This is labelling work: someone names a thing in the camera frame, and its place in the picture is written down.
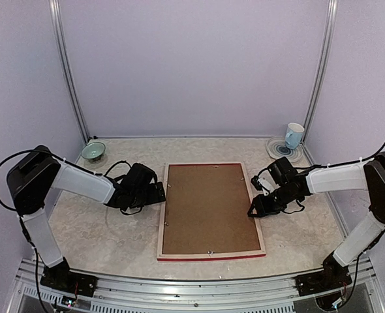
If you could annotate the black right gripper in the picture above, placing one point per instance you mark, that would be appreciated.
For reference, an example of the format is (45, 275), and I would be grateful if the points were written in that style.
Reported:
(262, 208)

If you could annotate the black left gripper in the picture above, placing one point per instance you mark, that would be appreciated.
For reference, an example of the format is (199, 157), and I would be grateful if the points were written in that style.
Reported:
(153, 199)

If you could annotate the brown frame backing board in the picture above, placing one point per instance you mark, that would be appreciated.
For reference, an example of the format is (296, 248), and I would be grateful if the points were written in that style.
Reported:
(209, 208)

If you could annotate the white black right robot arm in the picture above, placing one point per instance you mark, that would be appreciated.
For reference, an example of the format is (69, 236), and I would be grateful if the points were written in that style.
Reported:
(359, 195)

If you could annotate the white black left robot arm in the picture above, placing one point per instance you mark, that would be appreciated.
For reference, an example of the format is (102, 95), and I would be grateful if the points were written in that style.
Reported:
(40, 171)

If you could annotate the green ceramic bowl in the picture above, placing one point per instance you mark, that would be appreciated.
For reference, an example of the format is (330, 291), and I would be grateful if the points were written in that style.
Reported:
(93, 151)

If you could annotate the round swirl pattern plate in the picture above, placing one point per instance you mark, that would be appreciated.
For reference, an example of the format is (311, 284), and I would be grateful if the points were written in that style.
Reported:
(276, 149)

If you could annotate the light blue ceramic mug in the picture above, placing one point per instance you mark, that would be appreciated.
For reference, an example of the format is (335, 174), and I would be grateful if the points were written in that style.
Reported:
(294, 134)

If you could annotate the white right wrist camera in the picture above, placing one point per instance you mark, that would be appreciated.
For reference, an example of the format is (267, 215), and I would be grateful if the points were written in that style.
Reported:
(261, 184)

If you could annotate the aluminium enclosure frame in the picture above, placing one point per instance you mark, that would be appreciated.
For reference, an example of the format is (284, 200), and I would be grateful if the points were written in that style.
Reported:
(190, 81)

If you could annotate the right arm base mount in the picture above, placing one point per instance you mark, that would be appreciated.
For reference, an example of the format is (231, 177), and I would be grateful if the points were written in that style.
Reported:
(332, 275)

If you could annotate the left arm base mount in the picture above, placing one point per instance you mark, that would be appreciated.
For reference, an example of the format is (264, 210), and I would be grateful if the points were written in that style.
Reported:
(63, 279)

